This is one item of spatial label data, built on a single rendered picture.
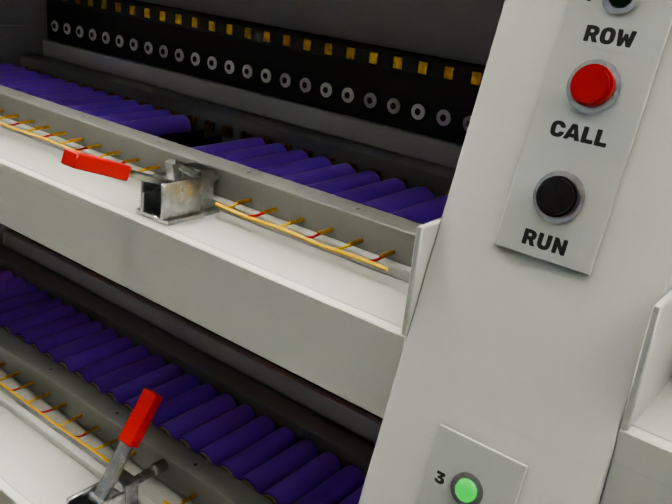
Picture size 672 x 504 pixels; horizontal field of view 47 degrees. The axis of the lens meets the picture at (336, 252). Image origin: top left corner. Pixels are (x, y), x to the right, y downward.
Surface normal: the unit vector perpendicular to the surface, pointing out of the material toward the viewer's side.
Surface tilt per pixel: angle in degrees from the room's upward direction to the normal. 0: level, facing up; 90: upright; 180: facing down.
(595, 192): 90
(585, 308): 90
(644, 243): 90
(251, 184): 105
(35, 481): 15
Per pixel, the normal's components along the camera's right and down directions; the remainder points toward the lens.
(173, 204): 0.78, 0.29
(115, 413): 0.10, -0.93
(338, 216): -0.62, 0.22
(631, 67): -0.57, -0.03
